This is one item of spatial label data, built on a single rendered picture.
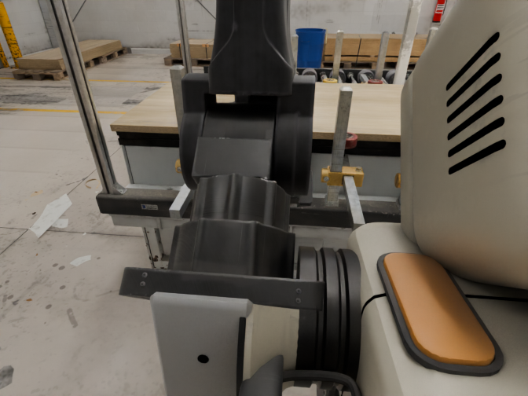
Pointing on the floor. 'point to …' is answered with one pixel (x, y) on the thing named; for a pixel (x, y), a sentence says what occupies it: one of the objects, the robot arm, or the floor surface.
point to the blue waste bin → (309, 47)
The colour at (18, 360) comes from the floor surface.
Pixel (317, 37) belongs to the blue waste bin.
